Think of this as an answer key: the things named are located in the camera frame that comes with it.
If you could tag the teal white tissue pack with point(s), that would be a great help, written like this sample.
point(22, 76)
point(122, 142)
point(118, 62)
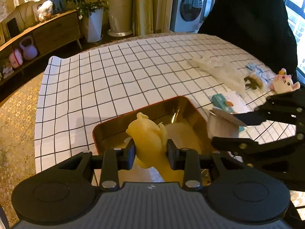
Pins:
point(230, 102)

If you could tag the yellow curtain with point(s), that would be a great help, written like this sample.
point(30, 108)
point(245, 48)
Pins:
point(139, 17)

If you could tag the white towel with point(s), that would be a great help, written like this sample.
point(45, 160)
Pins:
point(223, 124)

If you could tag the yellow rubber chicken toy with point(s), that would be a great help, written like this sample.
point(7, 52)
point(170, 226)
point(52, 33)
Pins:
point(151, 146)

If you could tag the cotton swab bag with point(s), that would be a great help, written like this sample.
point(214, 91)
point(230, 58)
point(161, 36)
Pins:
point(260, 82)

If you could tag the pink small case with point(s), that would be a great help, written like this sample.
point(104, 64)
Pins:
point(15, 58)

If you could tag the blue white wet wipe pack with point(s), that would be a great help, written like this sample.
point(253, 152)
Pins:
point(256, 69)

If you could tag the wooden sideboard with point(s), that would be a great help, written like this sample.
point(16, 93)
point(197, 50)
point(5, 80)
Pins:
point(48, 36)

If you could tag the red gold metal tin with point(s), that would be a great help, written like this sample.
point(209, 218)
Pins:
point(112, 133)

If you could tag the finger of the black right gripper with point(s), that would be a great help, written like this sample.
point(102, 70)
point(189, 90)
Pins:
point(277, 108)
point(288, 149)

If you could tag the pink white plush toy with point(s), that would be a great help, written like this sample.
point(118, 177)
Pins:
point(283, 83)

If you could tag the potted green plant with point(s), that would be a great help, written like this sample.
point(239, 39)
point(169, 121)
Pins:
point(90, 15)

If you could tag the white plastic bag on sideboard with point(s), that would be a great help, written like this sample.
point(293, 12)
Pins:
point(45, 11)

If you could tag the white front-load washing machine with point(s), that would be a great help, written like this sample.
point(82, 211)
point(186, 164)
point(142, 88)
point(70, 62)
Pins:
point(186, 15)

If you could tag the black draped cloth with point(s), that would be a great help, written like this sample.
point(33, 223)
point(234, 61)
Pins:
point(259, 27)

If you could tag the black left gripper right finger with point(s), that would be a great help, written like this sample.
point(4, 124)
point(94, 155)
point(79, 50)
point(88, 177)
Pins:
point(188, 161)

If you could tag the white mesh gauze cloth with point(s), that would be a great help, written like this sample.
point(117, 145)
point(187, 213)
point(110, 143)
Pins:
point(221, 68)

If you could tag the dark green scrunchie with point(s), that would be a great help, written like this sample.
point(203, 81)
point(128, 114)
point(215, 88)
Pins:
point(252, 83)

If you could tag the white black grid tablecloth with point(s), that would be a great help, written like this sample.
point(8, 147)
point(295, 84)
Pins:
point(79, 92)

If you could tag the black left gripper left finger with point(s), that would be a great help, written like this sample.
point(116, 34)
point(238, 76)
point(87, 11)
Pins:
point(114, 160)

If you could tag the purple kettlebell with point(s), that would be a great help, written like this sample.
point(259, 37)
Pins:
point(29, 51)

